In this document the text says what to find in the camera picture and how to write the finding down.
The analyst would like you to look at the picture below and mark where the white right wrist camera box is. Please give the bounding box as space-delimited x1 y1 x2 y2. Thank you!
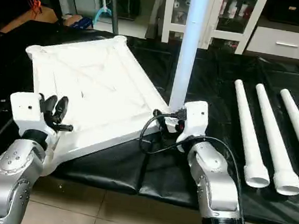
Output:
176 98 212 155

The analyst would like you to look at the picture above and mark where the teal long-handled dustpan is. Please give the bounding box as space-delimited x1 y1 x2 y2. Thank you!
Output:
93 0 116 28

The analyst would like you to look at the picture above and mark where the black work mat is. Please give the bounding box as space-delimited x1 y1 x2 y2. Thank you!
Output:
0 16 299 224

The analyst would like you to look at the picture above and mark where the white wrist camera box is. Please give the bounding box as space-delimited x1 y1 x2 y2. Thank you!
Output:
176 98 212 155
6 90 60 141

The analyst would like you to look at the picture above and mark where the white plastic table top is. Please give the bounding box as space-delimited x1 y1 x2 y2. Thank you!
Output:
11 24 190 193

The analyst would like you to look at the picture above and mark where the white drawer unit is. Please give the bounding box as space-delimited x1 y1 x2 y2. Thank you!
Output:
245 15 299 60

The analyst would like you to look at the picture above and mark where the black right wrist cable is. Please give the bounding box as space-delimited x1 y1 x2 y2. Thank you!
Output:
131 106 249 212

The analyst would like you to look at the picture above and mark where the white glass-door cabinet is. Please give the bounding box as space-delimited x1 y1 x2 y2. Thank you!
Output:
160 0 271 57

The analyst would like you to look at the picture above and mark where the brown wooden desk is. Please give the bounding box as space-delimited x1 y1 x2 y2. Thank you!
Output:
0 2 61 41

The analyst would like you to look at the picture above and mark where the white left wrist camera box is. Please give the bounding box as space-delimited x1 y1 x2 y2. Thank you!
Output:
6 90 60 141

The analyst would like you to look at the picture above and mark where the black speaker box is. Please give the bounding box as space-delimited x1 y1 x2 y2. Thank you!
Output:
265 0 299 26

